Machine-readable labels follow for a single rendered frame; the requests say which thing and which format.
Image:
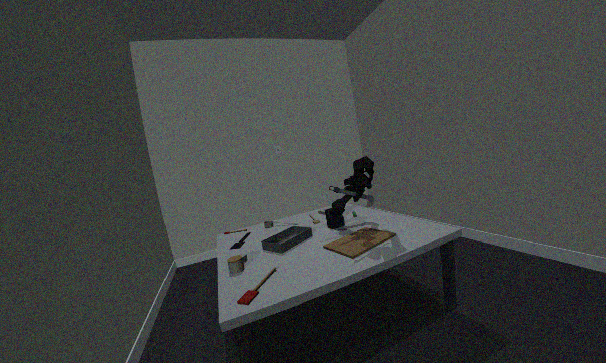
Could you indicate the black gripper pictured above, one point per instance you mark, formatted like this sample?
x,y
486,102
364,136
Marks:
x,y
358,188

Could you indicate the brown wooden board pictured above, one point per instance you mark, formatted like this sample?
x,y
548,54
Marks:
x,y
359,242

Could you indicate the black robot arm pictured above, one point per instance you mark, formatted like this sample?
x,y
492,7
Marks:
x,y
358,166

